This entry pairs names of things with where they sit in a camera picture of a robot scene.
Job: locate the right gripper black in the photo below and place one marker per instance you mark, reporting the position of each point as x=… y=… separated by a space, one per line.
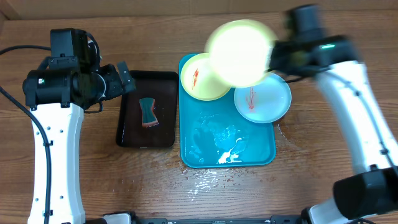
x=274 y=65

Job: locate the yellow plate top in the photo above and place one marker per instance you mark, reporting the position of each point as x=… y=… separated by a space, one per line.
x=200 y=81

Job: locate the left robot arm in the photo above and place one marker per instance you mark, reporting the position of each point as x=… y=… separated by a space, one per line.
x=58 y=94

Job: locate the light blue plate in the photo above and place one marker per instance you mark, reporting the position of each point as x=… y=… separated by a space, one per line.
x=266 y=102

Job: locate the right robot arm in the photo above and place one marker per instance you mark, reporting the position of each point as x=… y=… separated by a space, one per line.
x=341 y=75

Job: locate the yellow plate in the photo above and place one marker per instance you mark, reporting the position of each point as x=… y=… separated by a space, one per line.
x=200 y=81
x=240 y=52

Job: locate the orange and green sponge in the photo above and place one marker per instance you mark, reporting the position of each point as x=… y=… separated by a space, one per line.
x=149 y=118

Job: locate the black rectangular tray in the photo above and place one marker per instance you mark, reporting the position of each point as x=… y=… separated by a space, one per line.
x=161 y=86

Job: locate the yellow plate bottom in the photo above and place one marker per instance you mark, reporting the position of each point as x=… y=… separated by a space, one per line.
x=240 y=52

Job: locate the teal plastic tray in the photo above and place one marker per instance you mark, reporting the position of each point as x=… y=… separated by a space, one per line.
x=213 y=134

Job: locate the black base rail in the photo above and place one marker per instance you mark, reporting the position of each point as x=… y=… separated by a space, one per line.
x=132 y=218

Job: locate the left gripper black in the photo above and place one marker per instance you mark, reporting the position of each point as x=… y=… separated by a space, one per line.
x=116 y=87

